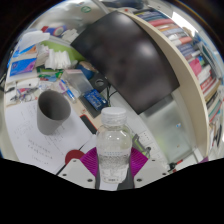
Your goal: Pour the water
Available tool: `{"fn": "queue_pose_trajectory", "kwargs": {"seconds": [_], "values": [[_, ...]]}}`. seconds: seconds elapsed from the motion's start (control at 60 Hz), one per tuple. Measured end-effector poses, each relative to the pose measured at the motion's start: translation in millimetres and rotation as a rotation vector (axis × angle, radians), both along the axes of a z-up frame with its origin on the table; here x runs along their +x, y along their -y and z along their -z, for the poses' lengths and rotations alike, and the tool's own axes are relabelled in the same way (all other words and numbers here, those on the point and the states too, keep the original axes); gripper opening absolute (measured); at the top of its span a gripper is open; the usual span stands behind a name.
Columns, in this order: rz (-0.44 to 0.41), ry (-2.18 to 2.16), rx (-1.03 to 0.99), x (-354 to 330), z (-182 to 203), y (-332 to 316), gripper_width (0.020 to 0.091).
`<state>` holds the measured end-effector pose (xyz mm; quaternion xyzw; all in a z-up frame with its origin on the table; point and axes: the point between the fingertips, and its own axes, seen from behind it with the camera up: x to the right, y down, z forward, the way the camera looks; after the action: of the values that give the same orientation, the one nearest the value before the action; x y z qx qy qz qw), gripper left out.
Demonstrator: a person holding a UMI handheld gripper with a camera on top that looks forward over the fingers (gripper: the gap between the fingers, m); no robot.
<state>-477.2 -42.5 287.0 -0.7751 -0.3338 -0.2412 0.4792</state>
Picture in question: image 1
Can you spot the blue tissue box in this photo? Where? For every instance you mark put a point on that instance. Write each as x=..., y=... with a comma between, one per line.
x=23, y=66

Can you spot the silver metal laptop stand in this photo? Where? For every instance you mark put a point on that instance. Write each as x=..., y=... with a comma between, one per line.
x=141, y=145

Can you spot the clear plastic water bottle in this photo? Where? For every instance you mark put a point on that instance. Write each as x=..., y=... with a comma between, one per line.
x=114, y=143

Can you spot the pile of white tissues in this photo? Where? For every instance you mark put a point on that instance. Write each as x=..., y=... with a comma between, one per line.
x=58, y=59

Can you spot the flat round red coaster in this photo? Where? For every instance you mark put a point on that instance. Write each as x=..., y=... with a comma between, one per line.
x=74, y=156

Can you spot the clear plastic box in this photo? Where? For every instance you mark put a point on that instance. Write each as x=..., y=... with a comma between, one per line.
x=78, y=81

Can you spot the white paper sheets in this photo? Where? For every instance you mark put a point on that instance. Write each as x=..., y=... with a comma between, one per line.
x=36, y=140

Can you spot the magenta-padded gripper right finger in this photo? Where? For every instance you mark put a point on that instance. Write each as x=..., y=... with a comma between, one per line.
x=153, y=170

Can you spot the grey paper cup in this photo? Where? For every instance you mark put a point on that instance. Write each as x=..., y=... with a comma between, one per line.
x=50, y=116

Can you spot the blue snack pack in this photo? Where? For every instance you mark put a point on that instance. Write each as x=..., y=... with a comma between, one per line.
x=95, y=100

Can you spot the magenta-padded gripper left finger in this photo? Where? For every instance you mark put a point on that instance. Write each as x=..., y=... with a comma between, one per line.
x=71, y=170

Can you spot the black computer monitor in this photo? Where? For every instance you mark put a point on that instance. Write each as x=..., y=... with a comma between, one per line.
x=130, y=60

